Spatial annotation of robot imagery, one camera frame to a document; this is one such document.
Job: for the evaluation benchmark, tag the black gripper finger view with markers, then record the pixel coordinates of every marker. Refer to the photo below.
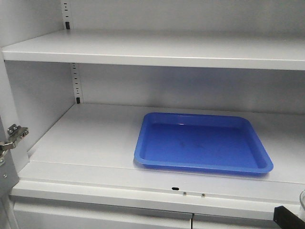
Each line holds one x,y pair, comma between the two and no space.
285,219

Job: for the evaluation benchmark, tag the clear glass beaker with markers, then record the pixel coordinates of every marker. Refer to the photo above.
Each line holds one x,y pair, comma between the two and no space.
302,200

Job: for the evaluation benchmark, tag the grey cabinet shelf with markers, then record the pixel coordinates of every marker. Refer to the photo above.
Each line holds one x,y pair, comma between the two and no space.
87,156
151,48

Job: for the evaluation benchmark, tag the grey lower cabinet shelf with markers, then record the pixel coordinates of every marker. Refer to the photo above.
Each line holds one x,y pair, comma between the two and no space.
87,156

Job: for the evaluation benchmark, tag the blue plastic tray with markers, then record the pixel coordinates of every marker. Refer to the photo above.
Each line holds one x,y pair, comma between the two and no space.
200,142

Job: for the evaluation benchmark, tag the metal door hinge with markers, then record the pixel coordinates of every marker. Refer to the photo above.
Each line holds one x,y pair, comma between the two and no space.
16,134

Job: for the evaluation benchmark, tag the slotted shelf rail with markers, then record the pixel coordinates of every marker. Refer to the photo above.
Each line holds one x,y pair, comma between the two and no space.
68,25

